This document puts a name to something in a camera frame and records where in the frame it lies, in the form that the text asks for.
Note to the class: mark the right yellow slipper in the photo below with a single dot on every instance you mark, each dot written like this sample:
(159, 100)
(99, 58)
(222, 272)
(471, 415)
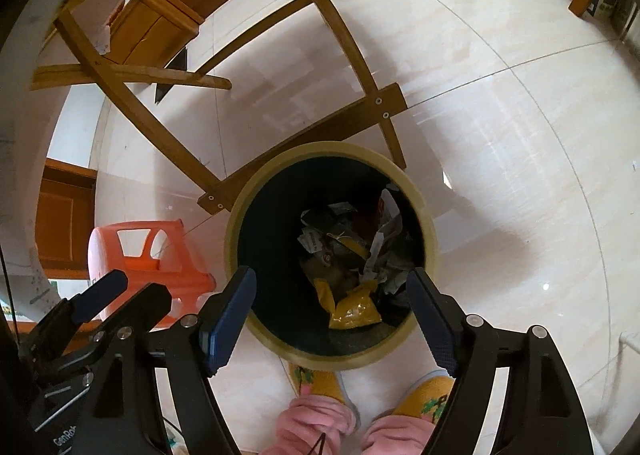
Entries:
(427, 398)

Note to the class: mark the round trash bin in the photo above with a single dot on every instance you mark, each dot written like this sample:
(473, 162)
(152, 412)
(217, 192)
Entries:
(339, 212)

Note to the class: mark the left yellow slipper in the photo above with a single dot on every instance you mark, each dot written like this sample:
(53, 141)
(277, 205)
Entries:
(309, 381)

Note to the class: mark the orange plastic stool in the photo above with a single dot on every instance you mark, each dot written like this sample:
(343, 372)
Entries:
(151, 252)

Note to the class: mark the yellow slipper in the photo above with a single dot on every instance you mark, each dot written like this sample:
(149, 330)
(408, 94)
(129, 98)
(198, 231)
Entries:
(427, 398)
(309, 381)

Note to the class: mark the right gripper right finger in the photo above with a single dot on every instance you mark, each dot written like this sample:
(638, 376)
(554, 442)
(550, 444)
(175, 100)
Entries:
(439, 317)

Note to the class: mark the wooden table leg frame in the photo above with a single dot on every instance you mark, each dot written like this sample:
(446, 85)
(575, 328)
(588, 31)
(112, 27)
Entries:
(376, 107)

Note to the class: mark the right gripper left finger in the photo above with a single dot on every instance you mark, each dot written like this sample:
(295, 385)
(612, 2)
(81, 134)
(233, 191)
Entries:
(223, 317)

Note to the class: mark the yellow snack wrapper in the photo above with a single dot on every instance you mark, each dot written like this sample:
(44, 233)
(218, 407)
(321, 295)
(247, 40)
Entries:
(355, 310)

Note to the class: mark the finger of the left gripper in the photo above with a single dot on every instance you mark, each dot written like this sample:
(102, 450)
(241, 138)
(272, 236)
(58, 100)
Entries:
(142, 312)
(50, 337)

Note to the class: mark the person's pink trouser legs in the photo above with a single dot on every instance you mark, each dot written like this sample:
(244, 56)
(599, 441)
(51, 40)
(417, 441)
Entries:
(309, 417)

